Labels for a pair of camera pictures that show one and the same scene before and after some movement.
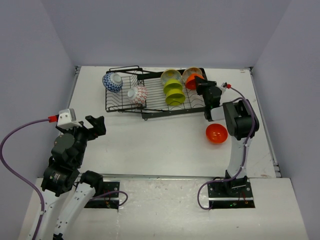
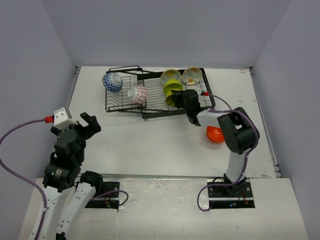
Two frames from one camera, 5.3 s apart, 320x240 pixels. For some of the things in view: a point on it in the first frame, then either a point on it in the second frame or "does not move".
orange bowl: x=216 y=133 does not move
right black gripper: x=202 y=84 to x=179 y=97
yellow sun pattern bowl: x=169 y=74 does not move
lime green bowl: x=172 y=83 does not move
